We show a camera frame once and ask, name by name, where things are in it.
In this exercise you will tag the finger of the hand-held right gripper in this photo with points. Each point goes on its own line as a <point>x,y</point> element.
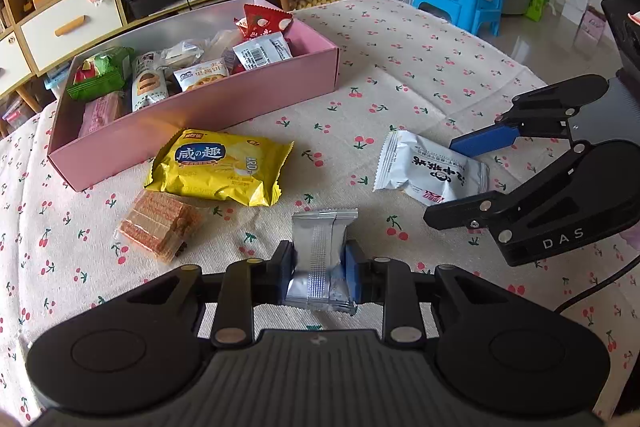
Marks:
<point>460,212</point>
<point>485,139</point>

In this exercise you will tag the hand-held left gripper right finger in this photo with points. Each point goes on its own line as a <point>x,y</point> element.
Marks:
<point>354,272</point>

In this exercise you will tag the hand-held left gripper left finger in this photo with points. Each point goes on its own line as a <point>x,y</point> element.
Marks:
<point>285,269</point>

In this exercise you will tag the silver foil snack packet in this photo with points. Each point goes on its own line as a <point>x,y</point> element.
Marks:
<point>317,237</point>

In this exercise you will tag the pink cardboard box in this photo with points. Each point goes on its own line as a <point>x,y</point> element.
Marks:
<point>200,117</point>

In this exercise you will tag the grey cookie snack packet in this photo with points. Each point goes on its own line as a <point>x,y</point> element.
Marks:
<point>147,82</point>

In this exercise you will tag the red candy packet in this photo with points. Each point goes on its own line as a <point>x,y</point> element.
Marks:
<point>260,19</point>

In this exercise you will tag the cherry print tablecloth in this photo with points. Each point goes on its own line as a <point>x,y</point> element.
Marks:
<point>425,72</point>

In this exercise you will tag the yellow cracker packet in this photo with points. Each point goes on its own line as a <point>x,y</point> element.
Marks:
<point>215,167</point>

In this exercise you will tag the clear wafer packet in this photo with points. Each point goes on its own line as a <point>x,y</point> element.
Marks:
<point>157,222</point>

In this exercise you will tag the green paper bag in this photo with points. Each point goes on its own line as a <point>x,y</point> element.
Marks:
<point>536,7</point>

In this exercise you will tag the white blue cookie packet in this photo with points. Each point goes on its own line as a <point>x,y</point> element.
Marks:
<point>202,77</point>

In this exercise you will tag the white barcode snack packet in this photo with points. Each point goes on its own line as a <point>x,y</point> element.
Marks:
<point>262,52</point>

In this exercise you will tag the clear plastic snack packet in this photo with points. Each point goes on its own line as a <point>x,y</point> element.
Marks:
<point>222,42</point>
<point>182,49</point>

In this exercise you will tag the pink wafer packet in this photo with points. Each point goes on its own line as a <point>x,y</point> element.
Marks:
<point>102,112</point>

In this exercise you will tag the green snack packet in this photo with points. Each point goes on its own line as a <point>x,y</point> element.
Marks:
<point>100,77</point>

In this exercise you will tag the blue lid plastic container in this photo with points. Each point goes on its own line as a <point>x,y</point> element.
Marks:
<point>57,77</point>

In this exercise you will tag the wooden white-drawer cabinet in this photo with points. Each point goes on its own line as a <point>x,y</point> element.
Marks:
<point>50,32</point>

